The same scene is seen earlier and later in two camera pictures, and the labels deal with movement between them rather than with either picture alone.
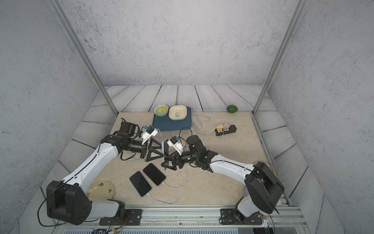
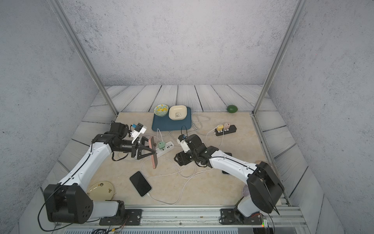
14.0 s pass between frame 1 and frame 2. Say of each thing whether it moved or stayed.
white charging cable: moved
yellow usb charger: stayed
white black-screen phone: stayed
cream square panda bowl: stayed
